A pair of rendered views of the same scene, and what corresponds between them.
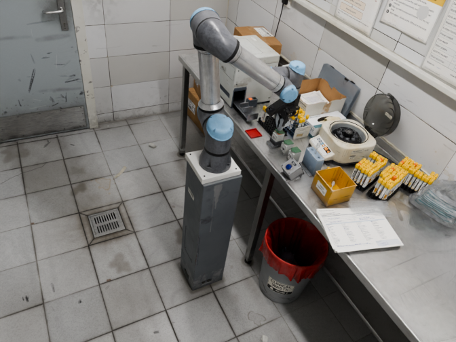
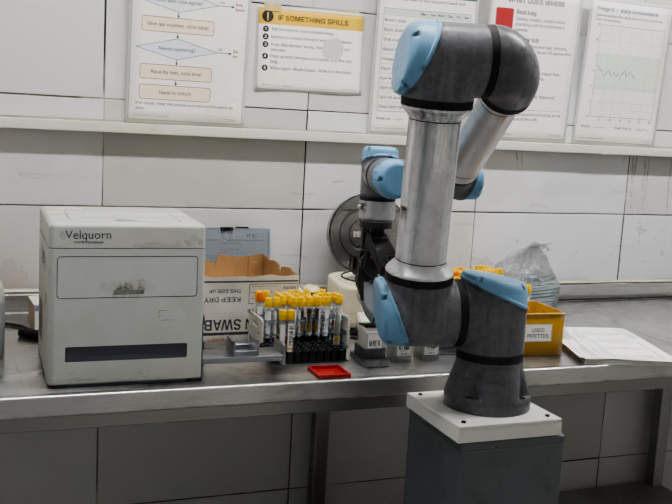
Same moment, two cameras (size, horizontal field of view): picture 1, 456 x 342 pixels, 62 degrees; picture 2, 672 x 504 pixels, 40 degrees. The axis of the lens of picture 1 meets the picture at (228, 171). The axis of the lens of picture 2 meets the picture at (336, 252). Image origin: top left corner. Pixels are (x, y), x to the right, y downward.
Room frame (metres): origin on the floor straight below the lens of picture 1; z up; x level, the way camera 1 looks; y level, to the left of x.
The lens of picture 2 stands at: (1.29, 1.66, 1.39)
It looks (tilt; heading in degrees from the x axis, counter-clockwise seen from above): 9 degrees down; 281
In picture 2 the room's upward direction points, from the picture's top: 3 degrees clockwise
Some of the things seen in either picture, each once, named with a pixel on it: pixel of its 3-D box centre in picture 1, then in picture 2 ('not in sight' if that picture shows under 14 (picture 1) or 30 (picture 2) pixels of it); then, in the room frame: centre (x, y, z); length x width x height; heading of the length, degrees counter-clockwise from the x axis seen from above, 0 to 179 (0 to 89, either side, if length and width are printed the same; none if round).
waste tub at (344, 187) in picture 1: (332, 186); (523, 328); (1.28, -0.48, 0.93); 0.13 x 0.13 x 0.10; 29
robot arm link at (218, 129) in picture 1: (218, 132); (488, 310); (1.34, 0.07, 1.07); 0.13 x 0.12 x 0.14; 21
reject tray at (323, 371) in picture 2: (253, 133); (328, 371); (1.65, -0.10, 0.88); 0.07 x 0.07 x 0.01; 33
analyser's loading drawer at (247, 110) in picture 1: (243, 106); (231, 350); (1.84, -0.03, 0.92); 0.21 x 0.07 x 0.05; 33
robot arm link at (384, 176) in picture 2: (276, 77); (398, 178); (1.54, -0.15, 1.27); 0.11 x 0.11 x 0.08; 21
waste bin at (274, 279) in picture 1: (288, 262); not in sight; (1.35, -0.43, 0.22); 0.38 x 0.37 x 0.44; 33
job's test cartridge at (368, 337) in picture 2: (277, 137); (370, 340); (1.59, -0.23, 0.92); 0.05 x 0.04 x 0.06; 123
